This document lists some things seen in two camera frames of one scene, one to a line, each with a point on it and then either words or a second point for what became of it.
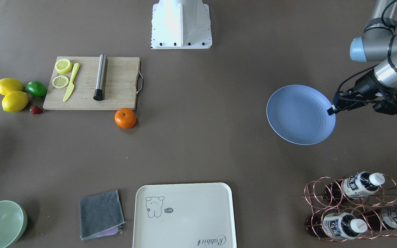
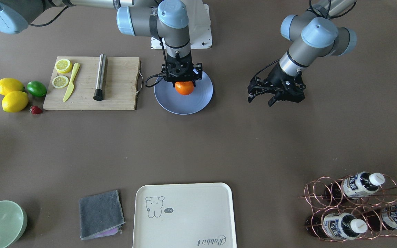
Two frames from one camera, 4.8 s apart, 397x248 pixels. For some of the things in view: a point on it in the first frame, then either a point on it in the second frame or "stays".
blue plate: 299,113 to 167,97
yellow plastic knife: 72,85 stays
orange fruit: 125,118 to 184,88
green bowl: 1,224 stays
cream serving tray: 195,215 stays
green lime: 36,88 stays
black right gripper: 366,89 to 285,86
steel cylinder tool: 99,92 stays
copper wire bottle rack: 359,206 stays
